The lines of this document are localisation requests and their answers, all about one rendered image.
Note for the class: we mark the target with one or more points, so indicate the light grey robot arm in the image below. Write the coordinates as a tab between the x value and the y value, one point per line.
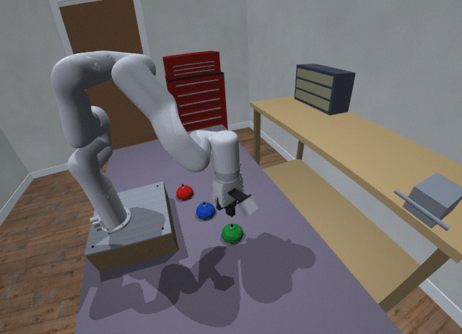
135	77

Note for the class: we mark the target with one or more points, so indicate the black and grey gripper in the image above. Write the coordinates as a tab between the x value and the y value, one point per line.
219	191

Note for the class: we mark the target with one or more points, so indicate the red dome bell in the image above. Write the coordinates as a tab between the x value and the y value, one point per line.
184	192

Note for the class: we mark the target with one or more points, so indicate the green dome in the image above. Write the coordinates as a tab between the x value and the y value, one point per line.
232	233

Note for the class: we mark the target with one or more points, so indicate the blue dome bell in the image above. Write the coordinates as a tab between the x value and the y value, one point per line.
205	211

